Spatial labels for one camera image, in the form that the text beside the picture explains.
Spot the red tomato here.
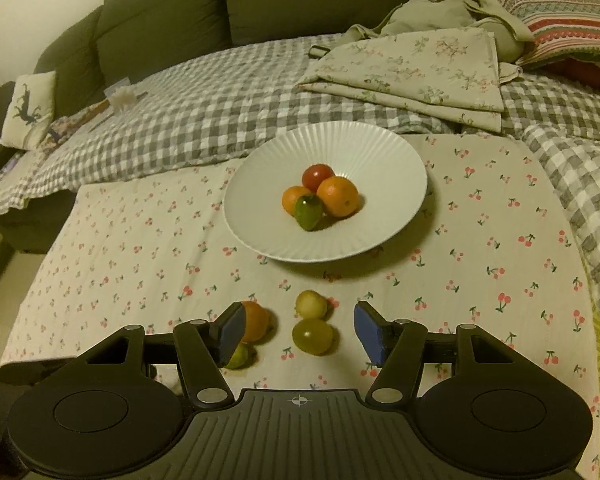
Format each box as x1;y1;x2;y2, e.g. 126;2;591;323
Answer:
302;164;336;192

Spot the white ribbed plate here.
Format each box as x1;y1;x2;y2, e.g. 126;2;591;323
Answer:
223;120;428;263

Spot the dark green sofa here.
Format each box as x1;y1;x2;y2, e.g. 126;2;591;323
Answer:
0;0;476;256

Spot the cherry print cloth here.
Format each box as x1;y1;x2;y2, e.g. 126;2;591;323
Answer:
0;132;600;480

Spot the green yellow round fruit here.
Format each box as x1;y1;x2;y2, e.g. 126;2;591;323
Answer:
292;318;334;356

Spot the striped patterned pillow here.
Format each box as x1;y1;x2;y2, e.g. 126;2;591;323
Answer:
461;0;600;68

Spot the large orange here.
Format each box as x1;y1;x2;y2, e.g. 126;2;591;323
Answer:
316;176;360;218

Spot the grey checkered blanket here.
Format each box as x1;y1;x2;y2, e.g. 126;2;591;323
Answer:
0;35;600;311

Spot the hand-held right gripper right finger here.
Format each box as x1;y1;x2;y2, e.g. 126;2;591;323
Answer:
354;301;518;406

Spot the orange tangerine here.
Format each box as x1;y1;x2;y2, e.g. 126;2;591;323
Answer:
240;300;271;344

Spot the pale yellow round fruit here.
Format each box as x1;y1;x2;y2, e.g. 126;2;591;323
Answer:
295;290;328;320

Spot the white cushion with bird print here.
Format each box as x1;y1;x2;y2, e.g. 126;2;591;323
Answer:
0;71;58;152

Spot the small orange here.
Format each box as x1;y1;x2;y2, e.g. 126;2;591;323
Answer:
281;186;313;219

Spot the crumpled beige cloth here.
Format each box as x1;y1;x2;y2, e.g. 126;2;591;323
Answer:
340;0;536;63

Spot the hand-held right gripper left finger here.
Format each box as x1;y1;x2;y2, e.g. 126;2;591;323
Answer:
82;302;246;407

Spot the small green fruit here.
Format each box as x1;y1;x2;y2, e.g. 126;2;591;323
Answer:
225;342;255;371

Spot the folded floral sheet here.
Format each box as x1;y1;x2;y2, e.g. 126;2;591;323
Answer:
297;28;523;134

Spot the green red pepper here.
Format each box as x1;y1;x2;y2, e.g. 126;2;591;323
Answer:
294;195;325;232

